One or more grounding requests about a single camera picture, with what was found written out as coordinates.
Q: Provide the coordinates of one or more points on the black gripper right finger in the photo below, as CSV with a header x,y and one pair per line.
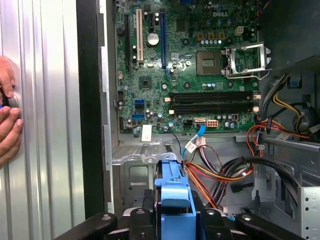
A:
x,y
215,225

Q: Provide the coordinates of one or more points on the blue SATA port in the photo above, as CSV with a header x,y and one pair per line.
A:
x,y
138,117
140,103

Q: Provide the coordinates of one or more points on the white four pin power socket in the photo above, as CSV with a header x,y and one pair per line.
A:
x,y
240,30

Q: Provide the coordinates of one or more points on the silver coin cell battery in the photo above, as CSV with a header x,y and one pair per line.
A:
x,y
153,40

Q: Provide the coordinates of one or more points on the square CPU socket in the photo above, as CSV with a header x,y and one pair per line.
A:
x,y
208,62

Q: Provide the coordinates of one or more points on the blue expansion slot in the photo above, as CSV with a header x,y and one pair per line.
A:
x,y
163,40

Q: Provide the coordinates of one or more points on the person's right hand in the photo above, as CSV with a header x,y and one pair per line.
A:
x,y
10,135

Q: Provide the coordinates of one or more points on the hard disk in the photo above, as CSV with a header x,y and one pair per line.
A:
x,y
175,197

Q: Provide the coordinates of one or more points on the grey metal drive cage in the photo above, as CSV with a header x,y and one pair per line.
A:
x,y
310,212

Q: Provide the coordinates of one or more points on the short black expansion slot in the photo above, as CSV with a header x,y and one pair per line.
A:
x,y
151,22

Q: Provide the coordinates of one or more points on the green motherboard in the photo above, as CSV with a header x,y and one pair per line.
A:
x,y
160,82

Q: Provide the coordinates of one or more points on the small black chipset chip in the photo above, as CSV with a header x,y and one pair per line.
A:
x,y
145,82

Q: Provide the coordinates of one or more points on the small blue release tab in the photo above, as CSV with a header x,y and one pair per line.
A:
x,y
295,82

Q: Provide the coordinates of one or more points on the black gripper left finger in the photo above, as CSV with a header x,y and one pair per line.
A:
x,y
142,225

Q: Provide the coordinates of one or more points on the white expansion slot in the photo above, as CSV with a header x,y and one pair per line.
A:
x,y
139,35

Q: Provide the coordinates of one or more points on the black open PC case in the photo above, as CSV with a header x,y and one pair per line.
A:
x,y
90,100

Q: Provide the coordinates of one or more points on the grey power supply unit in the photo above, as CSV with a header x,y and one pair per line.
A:
x,y
292,32

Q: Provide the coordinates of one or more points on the white paper sticker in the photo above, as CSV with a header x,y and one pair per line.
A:
x,y
146,133

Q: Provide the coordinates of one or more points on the metal CPU socket cover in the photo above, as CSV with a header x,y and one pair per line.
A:
x,y
262,53

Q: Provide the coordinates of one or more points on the long black expansion slot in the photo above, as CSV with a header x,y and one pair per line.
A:
x,y
127,42

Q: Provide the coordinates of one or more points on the grey perforated disk bay cage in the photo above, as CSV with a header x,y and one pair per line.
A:
x,y
136,175

